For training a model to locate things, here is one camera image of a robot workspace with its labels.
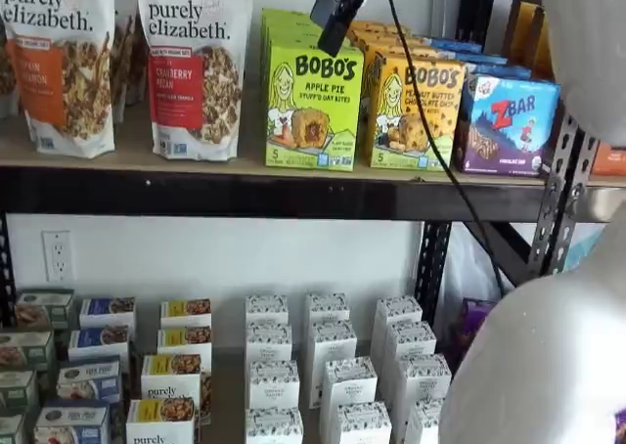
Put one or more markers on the green Bobo's apple pie box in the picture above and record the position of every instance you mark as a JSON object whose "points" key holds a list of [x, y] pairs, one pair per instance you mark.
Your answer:
{"points": [[288, 33], [313, 136], [288, 16]]}

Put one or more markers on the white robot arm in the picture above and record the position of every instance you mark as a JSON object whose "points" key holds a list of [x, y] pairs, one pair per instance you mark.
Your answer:
{"points": [[538, 356]]}

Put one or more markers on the yellow Bobo's peanut butter box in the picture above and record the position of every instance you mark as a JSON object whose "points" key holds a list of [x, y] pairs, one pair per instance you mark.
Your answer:
{"points": [[391, 136], [376, 28], [391, 44]]}

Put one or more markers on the blue Zbar snack box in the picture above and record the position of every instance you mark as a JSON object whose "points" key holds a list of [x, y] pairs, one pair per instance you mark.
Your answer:
{"points": [[494, 68], [508, 136], [455, 46]]}

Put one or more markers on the wooden shelf board with bags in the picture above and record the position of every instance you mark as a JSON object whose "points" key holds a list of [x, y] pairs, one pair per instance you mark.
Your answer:
{"points": [[132, 141]]}

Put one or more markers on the white floral print box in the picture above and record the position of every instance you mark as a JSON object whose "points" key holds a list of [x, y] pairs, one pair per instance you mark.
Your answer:
{"points": [[362, 422], [327, 307], [274, 424], [266, 309], [269, 343], [332, 346], [274, 383], [398, 312], [423, 380], [424, 422], [348, 385], [408, 343]]}

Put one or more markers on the orange snack box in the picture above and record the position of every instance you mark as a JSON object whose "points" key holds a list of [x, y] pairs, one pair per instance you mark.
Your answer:
{"points": [[609, 160]]}

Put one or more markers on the yellow purely elizabeth box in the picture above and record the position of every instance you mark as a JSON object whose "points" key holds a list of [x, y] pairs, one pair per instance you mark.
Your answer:
{"points": [[171, 375], [186, 312], [161, 422], [185, 341]]}

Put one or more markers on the small blue granola box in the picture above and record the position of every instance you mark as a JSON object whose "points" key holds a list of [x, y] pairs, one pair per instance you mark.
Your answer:
{"points": [[98, 343], [107, 312], [71, 422], [88, 380]]}

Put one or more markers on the small green granola box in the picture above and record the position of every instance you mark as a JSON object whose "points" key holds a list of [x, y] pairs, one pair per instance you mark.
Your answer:
{"points": [[17, 387], [44, 307], [24, 348], [10, 429]]}

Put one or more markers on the granola bag red label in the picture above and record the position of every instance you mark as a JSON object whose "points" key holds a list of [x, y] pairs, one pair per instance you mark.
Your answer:
{"points": [[195, 111]]}

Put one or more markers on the yellow brown packages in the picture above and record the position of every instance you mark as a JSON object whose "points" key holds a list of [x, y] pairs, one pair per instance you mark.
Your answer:
{"points": [[530, 33]]}

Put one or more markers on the white granola bag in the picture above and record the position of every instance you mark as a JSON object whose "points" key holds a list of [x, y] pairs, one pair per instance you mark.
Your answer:
{"points": [[6, 72], [124, 62]]}

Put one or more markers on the white plastic bag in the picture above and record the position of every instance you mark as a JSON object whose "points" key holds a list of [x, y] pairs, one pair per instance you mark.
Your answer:
{"points": [[464, 273]]}

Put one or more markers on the granola bag orange label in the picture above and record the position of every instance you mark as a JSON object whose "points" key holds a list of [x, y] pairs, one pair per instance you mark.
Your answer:
{"points": [[58, 97]]}

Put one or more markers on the purple snack package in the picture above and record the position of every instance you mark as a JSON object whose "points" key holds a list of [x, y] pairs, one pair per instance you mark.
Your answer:
{"points": [[620, 427], [474, 322]]}

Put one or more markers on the black metal shelf frame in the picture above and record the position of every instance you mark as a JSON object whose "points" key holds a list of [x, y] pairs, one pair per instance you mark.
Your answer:
{"points": [[244, 194]]}

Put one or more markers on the grey perforated rack post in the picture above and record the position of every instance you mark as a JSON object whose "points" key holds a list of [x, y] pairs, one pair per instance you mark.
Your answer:
{"points": [[562, 194]]}

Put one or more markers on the white wall outlet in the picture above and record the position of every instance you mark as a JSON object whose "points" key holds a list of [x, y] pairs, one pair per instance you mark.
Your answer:
{"points": [[58, 255]]}

